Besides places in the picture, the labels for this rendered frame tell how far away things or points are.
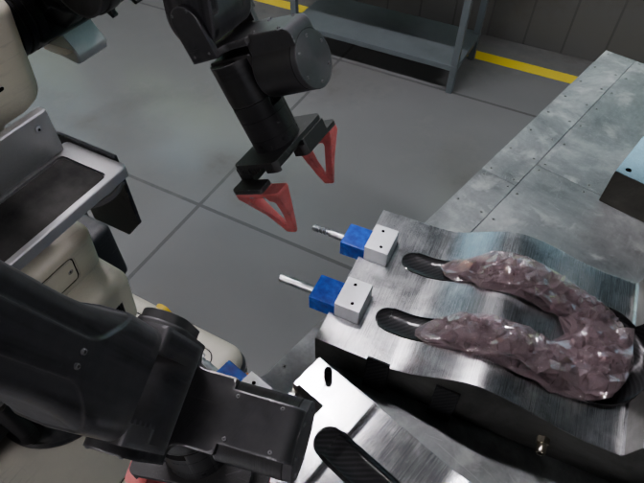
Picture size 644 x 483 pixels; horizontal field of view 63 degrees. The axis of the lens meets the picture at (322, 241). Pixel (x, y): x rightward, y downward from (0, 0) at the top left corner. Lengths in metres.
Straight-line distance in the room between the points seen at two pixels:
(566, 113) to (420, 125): 1.30
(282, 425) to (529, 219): 0.70
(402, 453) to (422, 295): 0.24
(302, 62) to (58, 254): 0.47
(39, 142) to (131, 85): 2.15
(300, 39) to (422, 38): 2.32
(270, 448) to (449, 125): 2.24
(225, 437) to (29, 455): 1.06
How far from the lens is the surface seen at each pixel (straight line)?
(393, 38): 2.81
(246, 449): 0.36
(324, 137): 0.66
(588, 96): 1.33
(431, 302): 0.75
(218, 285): 1.84
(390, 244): 0.77
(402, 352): 0.70
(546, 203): 1.02
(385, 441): 0.62
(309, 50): 0.53
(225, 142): 2.37
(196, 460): 0.45
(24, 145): 0.70
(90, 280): 0.89
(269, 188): 0.59
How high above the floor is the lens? 1.46
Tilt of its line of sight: 49 degrees down
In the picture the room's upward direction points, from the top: straight up
